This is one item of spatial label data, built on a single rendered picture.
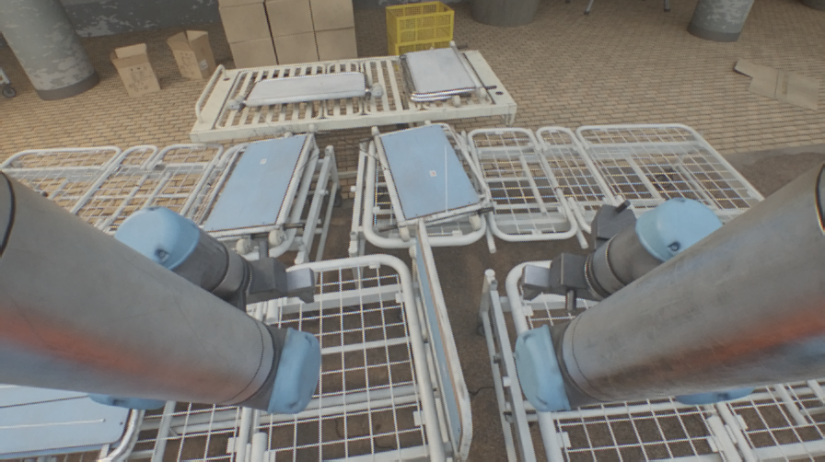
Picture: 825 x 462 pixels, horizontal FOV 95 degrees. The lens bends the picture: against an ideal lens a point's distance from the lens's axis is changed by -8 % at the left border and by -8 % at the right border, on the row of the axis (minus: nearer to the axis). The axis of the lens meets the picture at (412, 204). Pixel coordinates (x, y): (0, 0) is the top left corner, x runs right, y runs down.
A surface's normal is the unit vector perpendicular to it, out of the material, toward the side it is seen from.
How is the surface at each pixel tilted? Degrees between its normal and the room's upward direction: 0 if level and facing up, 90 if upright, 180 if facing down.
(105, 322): 93
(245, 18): 90
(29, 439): 5
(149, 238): 25
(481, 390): 0
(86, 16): 90
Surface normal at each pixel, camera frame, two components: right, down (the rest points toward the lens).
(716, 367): -0.63, 0.68
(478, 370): -0.02, -0.76
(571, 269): 0.04, -0.42
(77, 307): 0.96, 0.20
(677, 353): -0.84, 0.47
